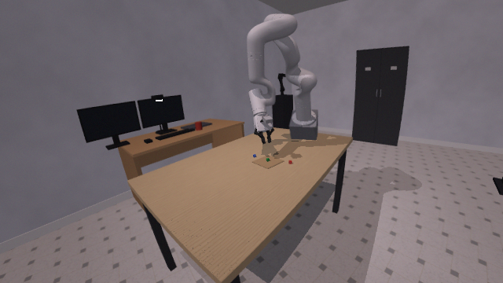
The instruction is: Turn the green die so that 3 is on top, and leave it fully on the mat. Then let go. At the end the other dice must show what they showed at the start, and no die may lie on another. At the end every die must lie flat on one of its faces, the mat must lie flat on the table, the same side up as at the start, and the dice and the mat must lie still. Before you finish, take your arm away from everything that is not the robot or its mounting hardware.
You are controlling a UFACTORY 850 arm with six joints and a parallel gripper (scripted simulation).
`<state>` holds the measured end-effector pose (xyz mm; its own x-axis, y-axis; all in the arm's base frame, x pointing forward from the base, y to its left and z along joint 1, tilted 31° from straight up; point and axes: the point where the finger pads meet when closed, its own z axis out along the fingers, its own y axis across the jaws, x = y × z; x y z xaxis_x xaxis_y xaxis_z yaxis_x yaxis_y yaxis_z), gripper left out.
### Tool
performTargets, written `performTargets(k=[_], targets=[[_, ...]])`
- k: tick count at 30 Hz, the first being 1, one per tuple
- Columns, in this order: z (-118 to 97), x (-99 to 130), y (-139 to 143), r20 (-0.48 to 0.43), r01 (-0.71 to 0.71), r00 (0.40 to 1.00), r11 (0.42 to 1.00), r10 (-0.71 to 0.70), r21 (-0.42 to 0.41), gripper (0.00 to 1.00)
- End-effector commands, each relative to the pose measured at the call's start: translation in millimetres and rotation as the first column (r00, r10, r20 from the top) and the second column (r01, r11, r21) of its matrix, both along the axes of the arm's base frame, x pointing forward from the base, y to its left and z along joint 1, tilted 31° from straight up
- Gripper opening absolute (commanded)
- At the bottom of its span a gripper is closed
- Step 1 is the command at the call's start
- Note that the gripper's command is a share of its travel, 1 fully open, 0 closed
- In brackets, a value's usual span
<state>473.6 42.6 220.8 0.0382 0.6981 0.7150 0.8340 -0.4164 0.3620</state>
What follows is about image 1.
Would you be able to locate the tan square mat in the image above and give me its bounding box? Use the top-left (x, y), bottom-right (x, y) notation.
top-left (252, 155), bottom-right (284, 169)

